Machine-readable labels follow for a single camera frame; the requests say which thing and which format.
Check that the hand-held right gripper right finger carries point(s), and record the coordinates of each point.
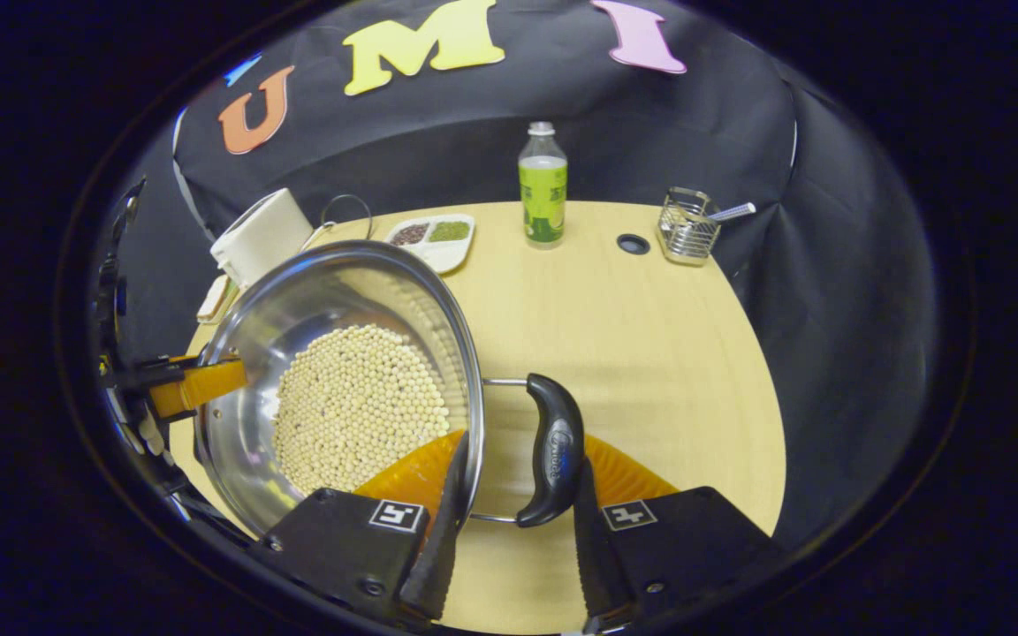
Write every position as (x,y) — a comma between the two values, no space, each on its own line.
(695,548)

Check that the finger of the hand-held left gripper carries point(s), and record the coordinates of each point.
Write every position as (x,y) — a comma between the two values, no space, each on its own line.
(204,387)
(155,363)

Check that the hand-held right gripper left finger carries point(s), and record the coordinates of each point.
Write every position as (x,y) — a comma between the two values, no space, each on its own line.
(341,548)

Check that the silver metal utensil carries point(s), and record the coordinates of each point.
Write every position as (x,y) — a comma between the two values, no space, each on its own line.
(734,211)

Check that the white toaster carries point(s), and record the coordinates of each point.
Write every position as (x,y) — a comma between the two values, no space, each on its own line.
(262,234)

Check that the white divided dish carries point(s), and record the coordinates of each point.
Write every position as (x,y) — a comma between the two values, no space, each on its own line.
(447,256)

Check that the pile of green mung beans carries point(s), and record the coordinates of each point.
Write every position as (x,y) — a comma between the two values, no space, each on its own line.
(449,231)

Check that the pile of soybeans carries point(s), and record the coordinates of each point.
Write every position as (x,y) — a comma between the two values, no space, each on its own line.
(359,397)

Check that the green label drink bottle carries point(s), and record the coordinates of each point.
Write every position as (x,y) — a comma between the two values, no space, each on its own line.
(543,194)

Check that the pile of red beans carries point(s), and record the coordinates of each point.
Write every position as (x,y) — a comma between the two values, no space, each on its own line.
(410,234)

